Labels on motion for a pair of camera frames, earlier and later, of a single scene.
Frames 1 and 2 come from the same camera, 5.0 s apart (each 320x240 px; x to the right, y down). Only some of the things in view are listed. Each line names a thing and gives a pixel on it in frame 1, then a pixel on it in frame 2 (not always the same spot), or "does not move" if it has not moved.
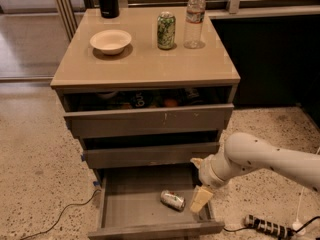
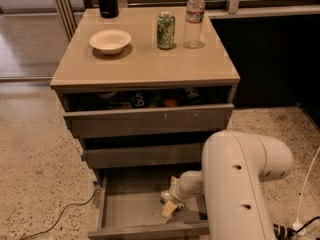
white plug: (297, 225) does not move
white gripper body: (207, 174) -> (175, 195)
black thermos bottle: (109, 0) does not move
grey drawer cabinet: (137, 97) does not move
